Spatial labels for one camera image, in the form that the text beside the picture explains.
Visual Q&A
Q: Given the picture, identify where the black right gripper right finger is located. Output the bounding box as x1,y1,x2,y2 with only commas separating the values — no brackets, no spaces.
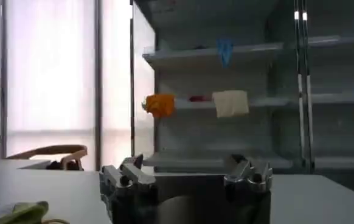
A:
223,154,274,194

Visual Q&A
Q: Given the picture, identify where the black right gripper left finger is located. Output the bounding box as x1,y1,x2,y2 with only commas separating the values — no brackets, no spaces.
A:
99,153,157,189

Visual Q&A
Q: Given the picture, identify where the green T-shirt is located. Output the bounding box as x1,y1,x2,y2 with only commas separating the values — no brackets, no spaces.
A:
0,200,50,224

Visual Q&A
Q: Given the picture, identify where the grey metal shelf rack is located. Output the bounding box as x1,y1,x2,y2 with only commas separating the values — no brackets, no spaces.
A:
130,0,354,183

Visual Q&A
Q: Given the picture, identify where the brown wooden chair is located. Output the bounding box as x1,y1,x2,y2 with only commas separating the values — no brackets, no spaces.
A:
5,144,89,171

